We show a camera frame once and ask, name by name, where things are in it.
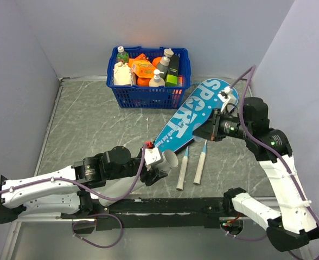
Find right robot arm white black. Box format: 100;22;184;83
193;97;319;252

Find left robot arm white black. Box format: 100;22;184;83
0;143;177;224

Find left badminton racket white grip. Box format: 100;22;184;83
176;146;189;191

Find badminton racket white grip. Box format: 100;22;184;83
193;140;207;185
176;146;189;191

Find right badminton racket white grip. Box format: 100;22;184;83
193;140;207;185

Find blue sport racket bag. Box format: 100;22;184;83
154;78;230;153

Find black green carton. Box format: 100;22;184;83
165;55;180;87

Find white pump lotion bottle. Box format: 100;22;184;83
149;69;165;87

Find grey bottle beige cap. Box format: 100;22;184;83
156;48;174;79

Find blue plastic shopping basket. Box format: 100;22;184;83
106;47;191;109

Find orange round fruit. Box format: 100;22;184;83
137;77;151;87

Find orange snack box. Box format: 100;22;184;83
128;54;156;79

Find white cloth pouch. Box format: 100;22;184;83
113;62;134;86

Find green bottle white cap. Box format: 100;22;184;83
116;46;129;64

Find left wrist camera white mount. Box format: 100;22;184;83
144;141;164;171

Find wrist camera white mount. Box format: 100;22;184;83
144;141;164;171
218;86;238;112

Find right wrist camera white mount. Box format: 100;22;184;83
218;86;238;112

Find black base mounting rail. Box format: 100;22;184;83
61;197;255;231

